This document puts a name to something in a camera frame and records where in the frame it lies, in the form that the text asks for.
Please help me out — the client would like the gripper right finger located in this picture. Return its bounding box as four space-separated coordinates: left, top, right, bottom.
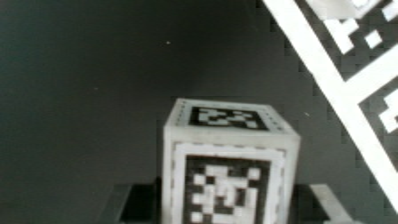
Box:
295 184 359 224

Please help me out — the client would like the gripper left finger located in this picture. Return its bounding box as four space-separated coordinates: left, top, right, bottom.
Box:
95 183 134 224

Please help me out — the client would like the white flat back plate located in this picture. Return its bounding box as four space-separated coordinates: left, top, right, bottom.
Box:
262 0 398 213

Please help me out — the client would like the small white cube on plate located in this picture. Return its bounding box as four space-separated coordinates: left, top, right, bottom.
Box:
306 0 382 20

